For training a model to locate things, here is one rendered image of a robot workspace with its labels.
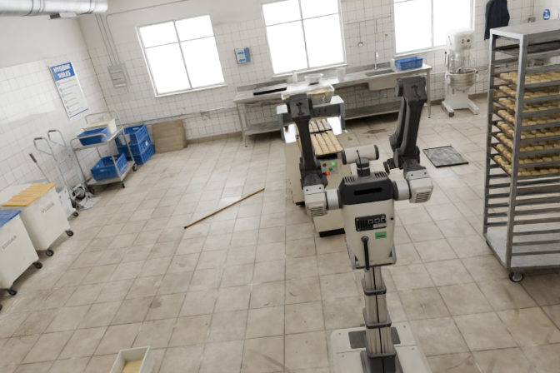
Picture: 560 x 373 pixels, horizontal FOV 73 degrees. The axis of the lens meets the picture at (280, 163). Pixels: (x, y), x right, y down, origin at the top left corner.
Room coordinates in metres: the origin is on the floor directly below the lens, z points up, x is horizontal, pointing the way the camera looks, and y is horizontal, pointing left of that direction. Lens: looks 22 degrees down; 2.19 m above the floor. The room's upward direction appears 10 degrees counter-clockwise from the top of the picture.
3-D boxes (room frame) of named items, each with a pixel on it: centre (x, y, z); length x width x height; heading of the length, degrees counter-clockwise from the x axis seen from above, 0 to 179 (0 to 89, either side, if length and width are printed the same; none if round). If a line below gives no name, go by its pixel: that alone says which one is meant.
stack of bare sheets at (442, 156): (4.56, -2.19, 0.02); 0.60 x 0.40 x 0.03; 173
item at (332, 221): (3.55, -0.41, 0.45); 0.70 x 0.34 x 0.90; 178
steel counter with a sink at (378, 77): (6.69, -1.12, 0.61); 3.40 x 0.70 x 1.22; 85
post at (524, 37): (2.20, -1.54, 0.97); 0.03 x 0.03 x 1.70; 79
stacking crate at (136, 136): (6.88, 2.63, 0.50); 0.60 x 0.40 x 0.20; 177
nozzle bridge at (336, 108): (4.05, -0.43, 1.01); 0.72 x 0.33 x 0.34; 88
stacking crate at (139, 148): (6.88, 2.63, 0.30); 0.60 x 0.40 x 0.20; 175
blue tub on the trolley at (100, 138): (5.74, 2.76, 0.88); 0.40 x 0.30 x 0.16; 88
